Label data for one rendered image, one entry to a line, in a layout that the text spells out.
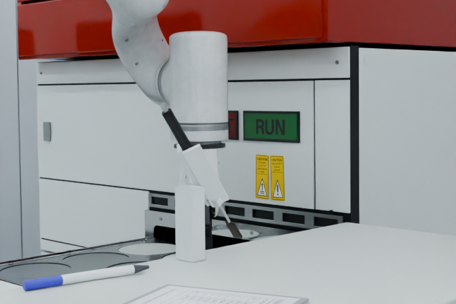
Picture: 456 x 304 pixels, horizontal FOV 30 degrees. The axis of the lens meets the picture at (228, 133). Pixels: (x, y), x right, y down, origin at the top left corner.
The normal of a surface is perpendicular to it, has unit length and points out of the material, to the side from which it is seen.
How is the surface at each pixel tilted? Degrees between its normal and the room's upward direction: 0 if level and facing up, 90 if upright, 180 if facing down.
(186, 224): 90
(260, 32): 90
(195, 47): 90
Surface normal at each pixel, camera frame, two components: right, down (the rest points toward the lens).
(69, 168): -0.70, 0.04
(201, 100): 0.12, 0.05
